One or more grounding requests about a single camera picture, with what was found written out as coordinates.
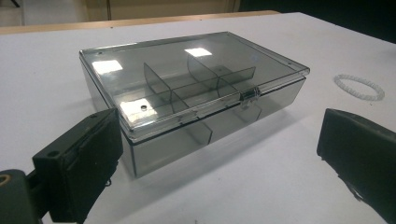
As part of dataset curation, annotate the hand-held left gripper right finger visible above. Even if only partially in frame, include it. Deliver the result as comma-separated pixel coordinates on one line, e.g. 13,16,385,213
317,107,396,224

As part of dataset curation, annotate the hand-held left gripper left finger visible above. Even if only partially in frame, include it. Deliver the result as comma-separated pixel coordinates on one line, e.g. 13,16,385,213
32,107,124,224

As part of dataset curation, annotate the white beaded bracelet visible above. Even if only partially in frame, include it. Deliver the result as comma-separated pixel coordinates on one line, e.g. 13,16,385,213
333,74,386,102

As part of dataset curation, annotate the clear plastic compartment box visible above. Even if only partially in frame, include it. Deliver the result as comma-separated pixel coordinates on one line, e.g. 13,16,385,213
78,31,311,179

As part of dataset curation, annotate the wooden table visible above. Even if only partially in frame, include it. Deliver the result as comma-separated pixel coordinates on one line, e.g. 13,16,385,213
0,9,280,35

